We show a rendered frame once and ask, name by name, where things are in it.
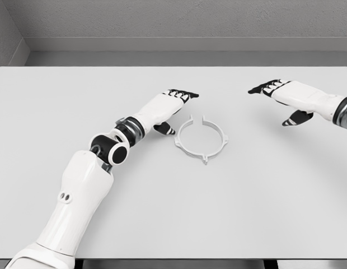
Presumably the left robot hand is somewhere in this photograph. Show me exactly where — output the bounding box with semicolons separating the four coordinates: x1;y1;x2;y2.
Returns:
145;89;199;136

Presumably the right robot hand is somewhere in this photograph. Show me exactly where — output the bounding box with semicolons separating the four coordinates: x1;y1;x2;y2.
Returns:
247;79;323;127

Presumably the white round pipe clamp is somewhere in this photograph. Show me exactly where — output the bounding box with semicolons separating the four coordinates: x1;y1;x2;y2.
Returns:
173;114;229;166

